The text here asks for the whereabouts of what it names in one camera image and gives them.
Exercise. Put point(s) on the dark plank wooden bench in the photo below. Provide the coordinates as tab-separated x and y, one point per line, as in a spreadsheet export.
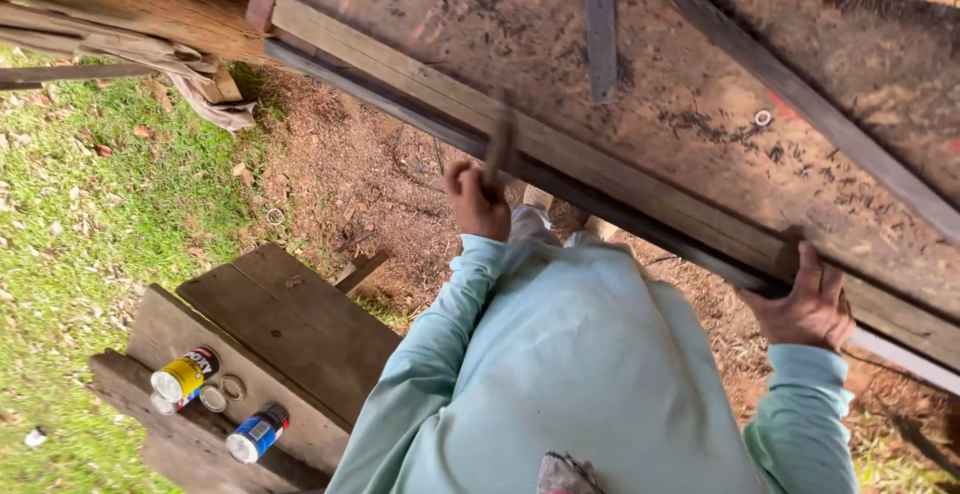
277	329

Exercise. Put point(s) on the small wooden block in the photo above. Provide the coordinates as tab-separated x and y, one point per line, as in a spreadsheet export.
225	87

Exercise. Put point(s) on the grey wooden plank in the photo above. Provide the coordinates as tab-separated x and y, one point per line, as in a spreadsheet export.
67	75

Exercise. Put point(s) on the person's grey trousers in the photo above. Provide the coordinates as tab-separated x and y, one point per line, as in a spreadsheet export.
534	225

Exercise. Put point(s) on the grey stained rag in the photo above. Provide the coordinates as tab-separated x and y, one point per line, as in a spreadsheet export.
568	475

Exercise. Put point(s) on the person's beige left shoe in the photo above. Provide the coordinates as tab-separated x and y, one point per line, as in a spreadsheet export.
537	197

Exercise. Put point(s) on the brown hand tool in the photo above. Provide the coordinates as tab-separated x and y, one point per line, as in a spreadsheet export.
501	145

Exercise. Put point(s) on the beige cloth rag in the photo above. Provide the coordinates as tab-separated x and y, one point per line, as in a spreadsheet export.
195	81

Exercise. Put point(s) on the weathered wooden workbench top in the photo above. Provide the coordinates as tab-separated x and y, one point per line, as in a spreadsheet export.
697	73

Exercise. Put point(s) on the person's beige shoe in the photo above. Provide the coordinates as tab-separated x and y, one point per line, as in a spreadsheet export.
537	197
601	228

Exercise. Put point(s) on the small white tin can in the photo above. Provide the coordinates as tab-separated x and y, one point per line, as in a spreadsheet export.
171	404

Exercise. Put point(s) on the person's right hand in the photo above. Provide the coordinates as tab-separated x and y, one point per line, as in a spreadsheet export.
806	317

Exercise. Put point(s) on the small white washer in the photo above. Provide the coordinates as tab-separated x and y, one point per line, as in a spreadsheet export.
763	117

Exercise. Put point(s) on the round metal can lid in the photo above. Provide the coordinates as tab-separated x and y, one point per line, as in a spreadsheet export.
213	399

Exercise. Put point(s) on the white paper scrap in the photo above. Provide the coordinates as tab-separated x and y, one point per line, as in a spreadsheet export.
34	438

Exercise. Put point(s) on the short wooden offcut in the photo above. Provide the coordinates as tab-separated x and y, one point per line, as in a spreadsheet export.
360	270

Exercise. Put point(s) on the person's light blue shirt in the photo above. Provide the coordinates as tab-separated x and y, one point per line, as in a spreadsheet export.
570	374

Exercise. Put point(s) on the person's left hand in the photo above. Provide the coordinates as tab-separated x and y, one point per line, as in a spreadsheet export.
480	212

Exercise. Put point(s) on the long grey metal rail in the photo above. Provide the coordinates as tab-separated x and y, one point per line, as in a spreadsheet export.
420	115

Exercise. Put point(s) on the flat grey metal bar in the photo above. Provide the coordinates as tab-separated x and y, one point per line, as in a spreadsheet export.
600	28

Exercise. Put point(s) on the yellow tin can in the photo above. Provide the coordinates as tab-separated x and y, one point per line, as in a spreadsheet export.
184	375

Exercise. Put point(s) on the person's beige right shoe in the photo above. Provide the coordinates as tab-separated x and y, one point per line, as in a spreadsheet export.
601	228

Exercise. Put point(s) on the person's left fingers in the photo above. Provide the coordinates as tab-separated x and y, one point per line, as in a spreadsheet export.
463	179

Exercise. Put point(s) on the dark wooden slat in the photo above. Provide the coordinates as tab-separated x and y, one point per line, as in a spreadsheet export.
810	96

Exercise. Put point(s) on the long pale wooden batten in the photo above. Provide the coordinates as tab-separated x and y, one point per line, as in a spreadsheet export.
600	171

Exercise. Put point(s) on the blue tin can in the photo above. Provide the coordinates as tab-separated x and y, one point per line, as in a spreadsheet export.
256	434

